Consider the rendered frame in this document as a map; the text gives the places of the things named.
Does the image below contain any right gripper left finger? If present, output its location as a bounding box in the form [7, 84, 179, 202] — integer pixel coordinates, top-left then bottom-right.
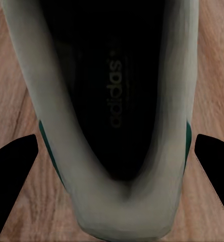
[0, 134, 38, 233]

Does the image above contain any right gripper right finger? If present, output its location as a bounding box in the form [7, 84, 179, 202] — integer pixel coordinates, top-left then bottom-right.
[194, 134, 224, 205]

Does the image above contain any gym shoe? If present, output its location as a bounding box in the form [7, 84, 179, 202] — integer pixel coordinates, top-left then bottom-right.
[1, 0, 199, 242]

